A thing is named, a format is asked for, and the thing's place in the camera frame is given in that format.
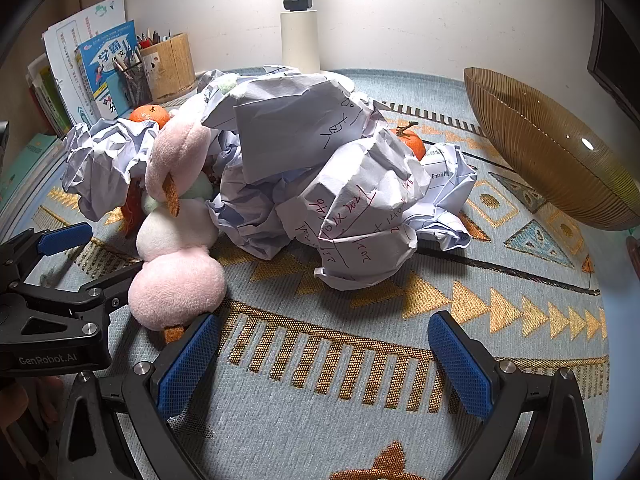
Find white paper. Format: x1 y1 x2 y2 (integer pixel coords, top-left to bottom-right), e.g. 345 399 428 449
197 64 386 173
62 117 162 222
210 129 423 291
404 141 478 252

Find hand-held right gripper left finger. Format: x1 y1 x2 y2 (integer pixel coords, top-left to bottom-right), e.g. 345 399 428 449
55 312 223 480

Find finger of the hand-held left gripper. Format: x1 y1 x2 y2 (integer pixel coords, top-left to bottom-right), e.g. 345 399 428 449
10 262 144 321
0 222 94 288

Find dango skewer plush toy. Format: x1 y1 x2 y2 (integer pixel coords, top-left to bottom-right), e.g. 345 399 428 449
128 175 227 345
144 74 238 218

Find black mesh pen holder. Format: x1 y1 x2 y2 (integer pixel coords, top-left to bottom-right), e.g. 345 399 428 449
112 57 153 108

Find white desk lamp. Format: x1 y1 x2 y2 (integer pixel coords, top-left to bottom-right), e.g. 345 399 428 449
279 0 322 75

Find wooden pen holder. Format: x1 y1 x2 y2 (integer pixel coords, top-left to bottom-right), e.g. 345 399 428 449
139 32 197 103

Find blue workbook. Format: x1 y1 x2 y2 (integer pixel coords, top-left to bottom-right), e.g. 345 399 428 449
75 20 137 123

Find person's left hand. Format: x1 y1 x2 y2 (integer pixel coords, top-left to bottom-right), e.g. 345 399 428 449
0 377 63 428

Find patterned woven mat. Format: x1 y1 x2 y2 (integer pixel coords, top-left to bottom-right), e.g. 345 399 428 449
0 67 610 480

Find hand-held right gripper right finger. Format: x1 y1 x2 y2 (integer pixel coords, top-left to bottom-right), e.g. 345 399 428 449
426 310 596 480

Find bunch of red-black pens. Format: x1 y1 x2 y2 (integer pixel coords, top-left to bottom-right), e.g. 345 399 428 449
136 29 174 50

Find bunch of pencils and pens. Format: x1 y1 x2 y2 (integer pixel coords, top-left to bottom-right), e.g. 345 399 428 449
112 45 143 73

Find orange tangerine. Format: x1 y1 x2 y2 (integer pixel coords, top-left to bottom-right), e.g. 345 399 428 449
390 121 427 161
129 104 173 128

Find gold woven basket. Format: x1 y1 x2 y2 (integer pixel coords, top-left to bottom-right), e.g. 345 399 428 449
463 66 636 232

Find stack of green books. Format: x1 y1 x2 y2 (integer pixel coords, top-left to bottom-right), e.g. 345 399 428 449
26 55 76 136

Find black monitor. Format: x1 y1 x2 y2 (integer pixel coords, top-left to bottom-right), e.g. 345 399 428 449
587 0 640 126

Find blue study books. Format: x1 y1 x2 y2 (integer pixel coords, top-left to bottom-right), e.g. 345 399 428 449
42 0 126 126

